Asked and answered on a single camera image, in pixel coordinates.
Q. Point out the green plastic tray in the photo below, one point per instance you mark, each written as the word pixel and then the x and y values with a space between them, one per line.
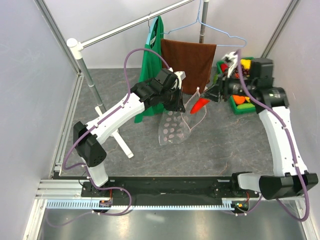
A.
pixel 233 106

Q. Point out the white metal clothes rack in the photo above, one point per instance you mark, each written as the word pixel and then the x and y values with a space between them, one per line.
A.
pixel 76 47

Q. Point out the clear pink-dotted zip bag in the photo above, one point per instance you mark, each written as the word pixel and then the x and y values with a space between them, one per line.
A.
pixel 176 127

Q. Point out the green shirt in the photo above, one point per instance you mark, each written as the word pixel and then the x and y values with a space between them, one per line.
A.
pixel 152 64

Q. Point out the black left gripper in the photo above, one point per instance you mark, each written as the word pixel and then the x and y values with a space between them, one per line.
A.
pixel 178 106

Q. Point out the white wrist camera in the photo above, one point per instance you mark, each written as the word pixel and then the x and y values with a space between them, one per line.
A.
pixel 231 59
pixel 180 76

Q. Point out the brown towel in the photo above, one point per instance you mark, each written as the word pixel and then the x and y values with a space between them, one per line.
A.
pixel 195 59

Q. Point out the light blue wire hanger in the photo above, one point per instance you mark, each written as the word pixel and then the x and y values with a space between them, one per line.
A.
pixel 201 19

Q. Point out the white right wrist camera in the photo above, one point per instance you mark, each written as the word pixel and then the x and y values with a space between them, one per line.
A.
pixel 231 59

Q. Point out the red toy chili pepper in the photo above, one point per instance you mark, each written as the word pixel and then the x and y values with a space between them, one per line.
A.
pixel 201 102

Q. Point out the green toy cucumber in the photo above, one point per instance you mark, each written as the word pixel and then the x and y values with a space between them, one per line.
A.
pixel 245 106

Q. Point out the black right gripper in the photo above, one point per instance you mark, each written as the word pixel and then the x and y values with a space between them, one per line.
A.
pixel 215 92

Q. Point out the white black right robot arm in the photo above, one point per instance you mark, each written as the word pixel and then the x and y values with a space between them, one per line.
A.
pixel 291 177

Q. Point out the grey slotted cable duct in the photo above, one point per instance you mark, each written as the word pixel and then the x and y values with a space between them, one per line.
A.
pixel 89 204

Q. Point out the orange toy fruit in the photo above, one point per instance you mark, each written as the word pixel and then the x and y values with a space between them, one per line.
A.
pixel 238 100

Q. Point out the yellow toy pear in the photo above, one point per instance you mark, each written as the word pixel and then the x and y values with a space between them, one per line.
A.
pixel 246 63

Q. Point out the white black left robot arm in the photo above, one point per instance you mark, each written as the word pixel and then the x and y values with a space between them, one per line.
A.
pixel 165 89

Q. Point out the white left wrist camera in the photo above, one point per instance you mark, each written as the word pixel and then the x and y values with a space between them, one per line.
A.
pixel 180 76

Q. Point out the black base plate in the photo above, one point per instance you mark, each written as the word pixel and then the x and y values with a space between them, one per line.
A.
pixel 212 187

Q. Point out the red toy bell pepper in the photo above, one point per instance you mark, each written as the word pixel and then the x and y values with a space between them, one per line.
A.
pixel 224 67

